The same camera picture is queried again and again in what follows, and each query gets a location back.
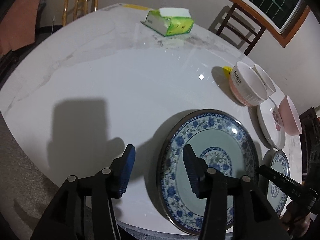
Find large blue floral plate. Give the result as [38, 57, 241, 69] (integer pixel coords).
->
[156, 109, 259, 236]

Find white plate pink flowers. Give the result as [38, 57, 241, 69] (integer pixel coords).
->
[257, 98, 286, 150]

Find right hand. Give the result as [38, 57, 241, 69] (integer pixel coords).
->
[280, 202, 311, 238]

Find small blue floral plate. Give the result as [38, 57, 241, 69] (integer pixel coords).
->
[267, 151, 290, 216]

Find large pink bowl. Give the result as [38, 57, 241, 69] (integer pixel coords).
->
[278, 95, 302, 136]

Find white pink ribbed bowl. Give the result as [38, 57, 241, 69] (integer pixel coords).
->
[229, 61, 268, 107]

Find white blue ribbed bowl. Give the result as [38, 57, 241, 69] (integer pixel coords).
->
[253, 64, 276, 96]

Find dark wooden chair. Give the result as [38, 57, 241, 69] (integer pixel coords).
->
[216, 3, 266, 56]

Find green tissue pack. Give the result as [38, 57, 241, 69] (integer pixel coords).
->
[142, 8, 194, 37]

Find light bamboo chair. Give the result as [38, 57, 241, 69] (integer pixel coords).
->
[62, 0, 99, 27]

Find pink cloth covered furniture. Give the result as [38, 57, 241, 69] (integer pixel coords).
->
[1, 0, 40, 56]

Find window with wooden frame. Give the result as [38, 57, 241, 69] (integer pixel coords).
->
[229, 0, 310, 48]

